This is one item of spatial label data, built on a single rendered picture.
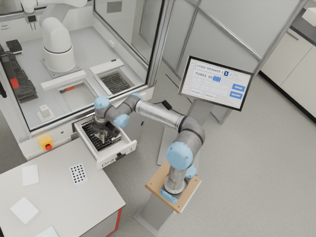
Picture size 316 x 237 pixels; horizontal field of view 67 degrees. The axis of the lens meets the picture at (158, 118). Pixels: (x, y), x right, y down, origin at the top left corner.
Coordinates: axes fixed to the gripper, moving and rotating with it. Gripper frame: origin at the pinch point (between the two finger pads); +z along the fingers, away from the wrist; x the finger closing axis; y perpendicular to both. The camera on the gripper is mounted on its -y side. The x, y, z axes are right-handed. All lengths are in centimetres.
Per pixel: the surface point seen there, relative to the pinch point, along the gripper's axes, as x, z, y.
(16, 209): 53, 17, 22
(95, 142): -1.0, 11.8, 6.8
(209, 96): -73, -2, -50
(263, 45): -152, -16, -77
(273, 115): -203, 97, -151
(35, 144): 18.7, 11.3, 37.5
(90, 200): 29.8, 22.3, -8.5
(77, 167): 15.7, 21.5, 9.7
